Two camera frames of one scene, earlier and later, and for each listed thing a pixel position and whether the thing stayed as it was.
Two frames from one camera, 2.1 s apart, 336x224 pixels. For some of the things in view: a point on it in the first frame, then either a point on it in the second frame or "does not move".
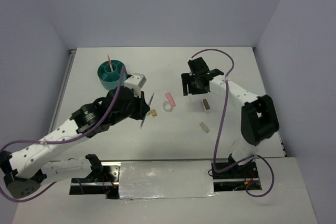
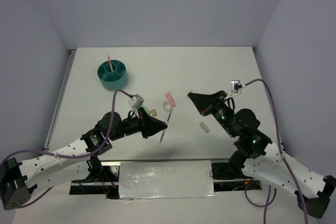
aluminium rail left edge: [64, 83] does not move
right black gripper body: [194, 87] → [222, 113]
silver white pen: [144, 118] → [164, 129]
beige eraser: [204, 127] does not move
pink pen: [110, 63] does not move
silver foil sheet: [166, 180] does not move
